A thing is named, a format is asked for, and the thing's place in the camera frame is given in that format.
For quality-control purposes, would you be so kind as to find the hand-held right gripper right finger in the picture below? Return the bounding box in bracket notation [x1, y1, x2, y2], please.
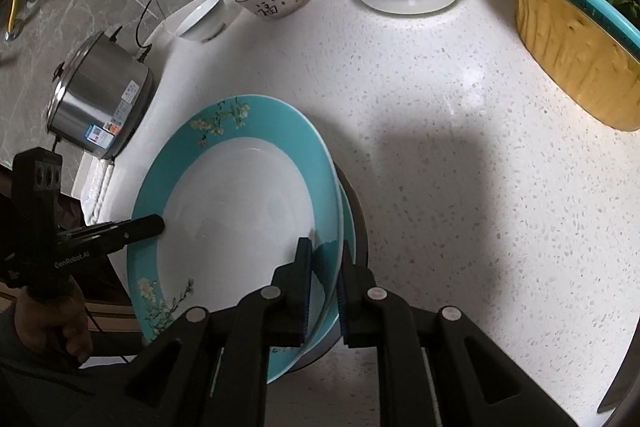
[336, 252, 581, 427]

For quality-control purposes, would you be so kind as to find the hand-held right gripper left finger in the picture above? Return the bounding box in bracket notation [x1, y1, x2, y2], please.
[75, 237, 316, 427]

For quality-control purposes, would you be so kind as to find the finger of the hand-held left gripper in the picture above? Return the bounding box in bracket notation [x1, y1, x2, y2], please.
[57, 214, 166, 258]

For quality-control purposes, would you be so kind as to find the grey rim white plate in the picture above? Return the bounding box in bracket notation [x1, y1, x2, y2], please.
[295, 164, 370, 375]

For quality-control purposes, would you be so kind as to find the teal floral rim plate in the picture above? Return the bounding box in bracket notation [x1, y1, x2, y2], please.
[290, 179, 358, 375]
[126, 94, 346, 385]

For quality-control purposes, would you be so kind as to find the small white bowl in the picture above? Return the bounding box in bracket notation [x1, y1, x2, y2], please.
[176, 0, 227, 44]

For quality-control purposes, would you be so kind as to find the person's left hand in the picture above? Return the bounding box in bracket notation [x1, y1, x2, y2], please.
[12, 289, 93, 368]

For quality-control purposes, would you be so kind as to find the folded white towel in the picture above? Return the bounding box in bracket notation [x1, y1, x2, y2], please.
[80, 157, 118, 225]

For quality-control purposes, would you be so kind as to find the stainless steel rice cooker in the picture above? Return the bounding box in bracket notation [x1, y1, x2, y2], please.
[44, 27, 156, 160]

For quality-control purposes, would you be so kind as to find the yellow plastic basin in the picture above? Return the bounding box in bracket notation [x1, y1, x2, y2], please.
[509, 0, 640, 132]

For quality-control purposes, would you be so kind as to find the yellow gas hose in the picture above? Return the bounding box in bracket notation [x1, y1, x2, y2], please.
[5, 0, 23, 38]

